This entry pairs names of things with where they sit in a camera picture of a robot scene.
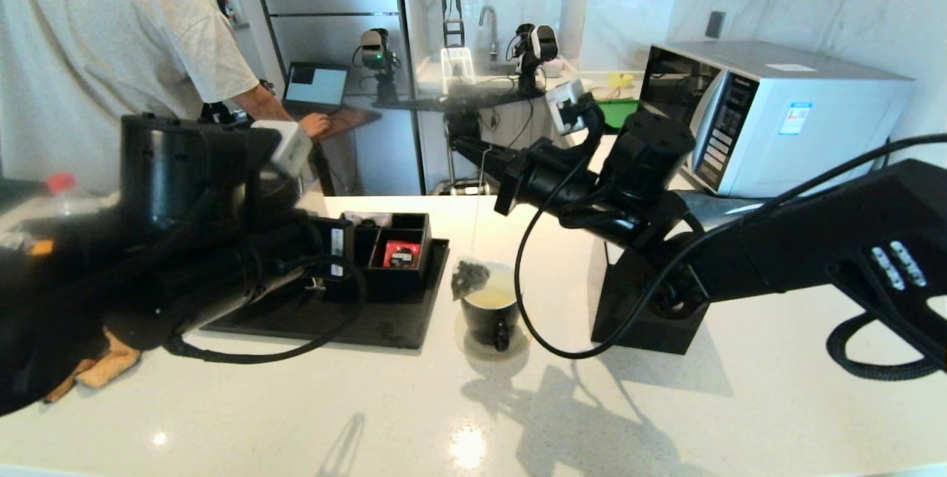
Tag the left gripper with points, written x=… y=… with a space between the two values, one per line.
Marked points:
x=329 y=251

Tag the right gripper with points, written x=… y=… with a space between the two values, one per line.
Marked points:
x=555 y=185

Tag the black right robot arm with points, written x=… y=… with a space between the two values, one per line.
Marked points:
x=814 y=240

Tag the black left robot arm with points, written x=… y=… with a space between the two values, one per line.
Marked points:
x=74 y=299

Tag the white black robot arm joint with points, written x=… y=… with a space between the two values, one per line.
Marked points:
x=534 y=48

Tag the robot arm joint green light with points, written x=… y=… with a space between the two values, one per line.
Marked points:
x=377 y=55

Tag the red plastic snack packet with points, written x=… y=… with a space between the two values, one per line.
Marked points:
x=399 y=254

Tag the clear plastic pouch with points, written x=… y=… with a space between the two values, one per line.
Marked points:
x=366 y=220

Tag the black compartment organizer box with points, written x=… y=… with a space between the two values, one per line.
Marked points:
x=403 y=281

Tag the black rectangular tray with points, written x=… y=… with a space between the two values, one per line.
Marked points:
x=392 y=322

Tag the chrome faucet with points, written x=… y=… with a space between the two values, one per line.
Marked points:
x=490 y=26

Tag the brown wooden desk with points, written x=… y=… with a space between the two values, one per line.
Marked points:
x=355 y=120

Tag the yellow bowl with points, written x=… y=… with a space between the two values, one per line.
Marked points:
x=620 y=81

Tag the black mug white inside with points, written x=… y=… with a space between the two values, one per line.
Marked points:
x=503 y=322

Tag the open laptop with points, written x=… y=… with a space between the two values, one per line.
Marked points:
x=317 y=85

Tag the black tissue box silver lid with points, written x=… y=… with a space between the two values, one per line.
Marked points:
x=629 y=322

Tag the grey and tan glove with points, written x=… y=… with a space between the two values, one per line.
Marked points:
x=103 y=370

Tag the water bottle red cap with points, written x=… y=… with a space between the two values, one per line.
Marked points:
x=63 y=185

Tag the person in grey shirt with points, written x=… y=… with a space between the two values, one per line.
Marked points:
x=89 y=55

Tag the silver microwave oven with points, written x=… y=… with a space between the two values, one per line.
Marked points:
x=814 y=122

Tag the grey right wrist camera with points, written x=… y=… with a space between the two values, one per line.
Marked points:
x=566 y=103

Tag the dark wall outlet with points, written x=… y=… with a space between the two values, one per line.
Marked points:
x=715 y=26

